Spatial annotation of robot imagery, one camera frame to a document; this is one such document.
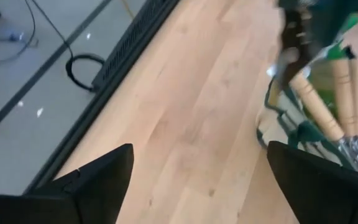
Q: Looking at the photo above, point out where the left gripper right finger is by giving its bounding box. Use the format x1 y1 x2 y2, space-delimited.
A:
266 140 358 224

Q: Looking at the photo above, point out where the coiled black cable loop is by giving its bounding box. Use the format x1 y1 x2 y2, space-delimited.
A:
65 54 106 93

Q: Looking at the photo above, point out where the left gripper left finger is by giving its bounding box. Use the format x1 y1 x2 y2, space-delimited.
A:
0 142 135 224

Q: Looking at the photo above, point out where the black vented power box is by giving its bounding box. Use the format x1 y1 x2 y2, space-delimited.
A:
91 0 180 92

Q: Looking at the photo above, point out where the black aluminium table frame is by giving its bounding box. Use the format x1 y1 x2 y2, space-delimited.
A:
22 0 183 196

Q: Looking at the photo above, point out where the long black floor cable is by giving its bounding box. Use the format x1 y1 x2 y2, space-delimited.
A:
30 0 75 58

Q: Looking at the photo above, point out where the wooden handled narrow trowel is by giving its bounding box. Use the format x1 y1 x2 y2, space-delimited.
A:
331 57 358 169

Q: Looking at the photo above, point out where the black cable with plug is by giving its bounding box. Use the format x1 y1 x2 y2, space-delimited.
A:
0 0 40 65

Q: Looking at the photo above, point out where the cream canvas gardening bag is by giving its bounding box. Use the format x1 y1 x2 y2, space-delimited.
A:
255 0 358 180

